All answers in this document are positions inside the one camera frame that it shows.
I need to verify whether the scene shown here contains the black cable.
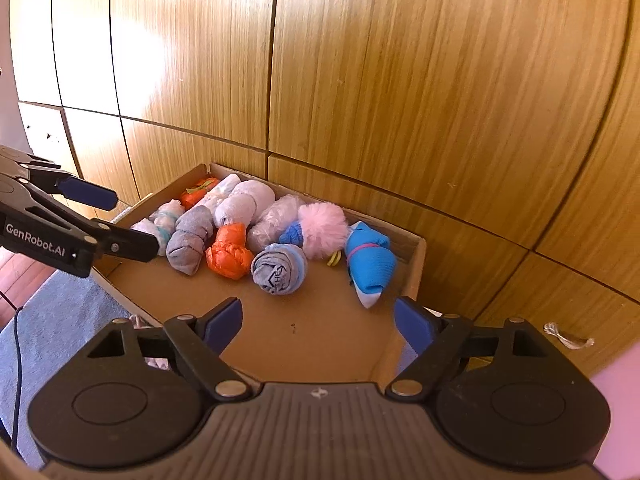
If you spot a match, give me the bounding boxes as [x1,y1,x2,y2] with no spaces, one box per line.
[0,287,26,451]

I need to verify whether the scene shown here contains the grey sock bundle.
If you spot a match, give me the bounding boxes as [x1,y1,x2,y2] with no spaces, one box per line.
[166,206,215,276]

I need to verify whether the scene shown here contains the orange knotted cloth bundle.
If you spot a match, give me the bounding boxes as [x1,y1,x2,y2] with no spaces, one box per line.
[206,222,255,281]

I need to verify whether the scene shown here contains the white tied cloth bundle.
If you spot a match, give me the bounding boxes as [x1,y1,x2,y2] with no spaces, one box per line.
[202,174,242,211]

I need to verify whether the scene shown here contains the white bundle with teal band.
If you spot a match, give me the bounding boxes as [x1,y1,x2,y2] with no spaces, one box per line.
[149,200,185,257]

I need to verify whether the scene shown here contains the cardboard box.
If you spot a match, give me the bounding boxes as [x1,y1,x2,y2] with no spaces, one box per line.
[92,162,427,396]

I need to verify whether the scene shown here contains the small blue knit item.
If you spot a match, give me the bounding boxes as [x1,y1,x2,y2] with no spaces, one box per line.
[280,222,307,247]

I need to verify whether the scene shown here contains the grey rolled sock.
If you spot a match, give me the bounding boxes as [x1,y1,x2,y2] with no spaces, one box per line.
[251,243,308,296]

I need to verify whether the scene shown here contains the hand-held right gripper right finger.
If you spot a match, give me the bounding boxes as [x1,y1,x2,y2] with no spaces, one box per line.
[385,296,551,402]

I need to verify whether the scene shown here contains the white rolled sock pair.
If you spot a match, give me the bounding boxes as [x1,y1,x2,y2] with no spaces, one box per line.
[214,180,276,231]

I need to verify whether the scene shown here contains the small white bundle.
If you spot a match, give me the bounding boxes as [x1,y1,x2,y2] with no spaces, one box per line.
[130,219,161,248]

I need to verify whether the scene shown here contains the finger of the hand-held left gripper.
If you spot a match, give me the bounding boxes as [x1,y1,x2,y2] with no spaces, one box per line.
[0,145,119,212]
[0,172,160,264]

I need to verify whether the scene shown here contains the clear plastic bundle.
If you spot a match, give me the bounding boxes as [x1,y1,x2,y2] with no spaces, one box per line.
[247,195,303,256]

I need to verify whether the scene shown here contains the blue sock bundle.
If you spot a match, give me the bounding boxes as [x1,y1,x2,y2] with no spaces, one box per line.
[344,220,397,310]

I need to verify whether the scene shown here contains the pink fluffy pom sock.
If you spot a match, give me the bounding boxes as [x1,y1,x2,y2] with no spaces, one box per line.
[297,201,351,261]

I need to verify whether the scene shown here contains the orange bundle with green tie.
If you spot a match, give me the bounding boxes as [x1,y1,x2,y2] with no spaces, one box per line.
[180,177,221,211]

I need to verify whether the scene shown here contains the pink cloth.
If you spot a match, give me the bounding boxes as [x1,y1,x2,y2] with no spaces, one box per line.
[589,360,640,480]

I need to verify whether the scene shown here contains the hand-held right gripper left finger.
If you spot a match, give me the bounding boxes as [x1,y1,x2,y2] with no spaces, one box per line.
[87,296,253,402]

